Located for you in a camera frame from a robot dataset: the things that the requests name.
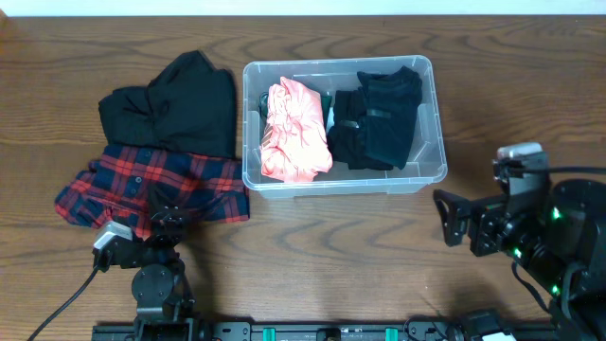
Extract red navy plaid shirt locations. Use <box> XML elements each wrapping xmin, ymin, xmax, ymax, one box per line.
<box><xmin>55</xmin><ymin>145</ymin><xmax>250</xmax><ymax>239</ymax></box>

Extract black shirt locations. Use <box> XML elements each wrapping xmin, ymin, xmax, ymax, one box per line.
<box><xmin>98</xmin><ymin>50</ymin><xmax>237</xmax><ymax>158</ymax></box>

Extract black garment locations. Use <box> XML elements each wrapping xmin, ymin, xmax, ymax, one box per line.
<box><xmin>357</xmin><ymin>66</ymin><xmax>422</xmax><ymax>170</ymax></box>

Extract coral pink garment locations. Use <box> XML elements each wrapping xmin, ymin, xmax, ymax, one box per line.
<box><xmin>259</xmin><ymin>77</ymin><xmax>333</xmax><ymax>183</ymax></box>

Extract black pants with belt loops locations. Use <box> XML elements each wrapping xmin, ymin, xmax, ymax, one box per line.
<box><xmin>328</xmin><ymin>90</ymin><xmax>393</xmax><ymax>171</ymax></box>

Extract dark green garment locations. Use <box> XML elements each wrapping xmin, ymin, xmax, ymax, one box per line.
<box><xmin>320</xmin><ymin>95</ymin><xmax>332</xmax><ymax>130</ymax></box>

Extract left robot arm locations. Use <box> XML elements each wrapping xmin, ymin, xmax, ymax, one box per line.
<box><xmin>93</xmin><ymin>185</ymin><xmax>198</xmax><ymax>341</ymax></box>

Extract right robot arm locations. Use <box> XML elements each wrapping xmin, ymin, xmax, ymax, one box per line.
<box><xmin>433</xmin><ymin>161</ymin><xmax>605</xmax><ymax>340</ymax></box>

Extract clear plastic storage bin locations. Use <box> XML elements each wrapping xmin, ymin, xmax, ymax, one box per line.
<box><xmin>242</xmin><ymin>55</ymin><xmax>448</xmax><ymax>199</ymax></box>

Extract black mounting rail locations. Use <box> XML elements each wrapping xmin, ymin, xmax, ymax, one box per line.
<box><xmin>91</xmin><ymin>319</ymin><xmax>558</xmax><ymax>341</ymax></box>

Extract right black cable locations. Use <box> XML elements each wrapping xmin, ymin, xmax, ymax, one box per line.
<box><xmin>501</xmin><ymin>165</ymin><xmax>606</xmax><ymax>314</ymax></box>

